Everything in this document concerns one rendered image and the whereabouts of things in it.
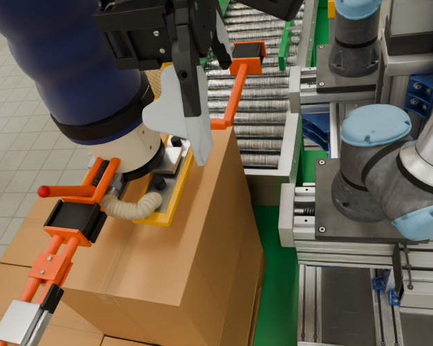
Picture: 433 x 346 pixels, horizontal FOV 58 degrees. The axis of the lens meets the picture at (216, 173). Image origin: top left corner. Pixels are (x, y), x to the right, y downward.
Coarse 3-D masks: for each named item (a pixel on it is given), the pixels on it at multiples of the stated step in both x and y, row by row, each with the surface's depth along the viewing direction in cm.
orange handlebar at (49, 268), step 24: (240, 72) 100; (240, 96) 96; (216, 120) 90; (96, 168) 89; (96, 192) 84; (72, 240) 77; (48, 264) 74; (72, 264) 76; (24, 288) 72; (48, 288) 71
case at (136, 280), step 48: (192, 192) 111; (240, 192) 138; (96, 240) 107; (144, 240) 104; (192, 240) 100; (240, 240) 141; (96, 288) 97; (144, 288) 94; (192, 288) 97; (144, 336) 121; (192, 336) 107
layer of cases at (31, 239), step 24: (48, 216) 172; (24, 240) 166; (48, 240) 163; (0, 264) 160; (24, 264) 158; (240, 264) 144; (0, 288) 153; (240, 288) 145; (0, 312) 146; (72, 312) 139; (240, 312) 146; (48, 336) 135; (72, 336) 133; (96, 336) 132; (240, 336) 148
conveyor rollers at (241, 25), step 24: (240, 24) 248; (264, 24) 236; (216, 72) 215; (264, 72) 207; (288, 72) 204; (216, 96) 203; (264, 96) 196; (288, 96) 193; (240, 120) 188; (264, 120) 184; (240, 144) 175; (264, 144) 172
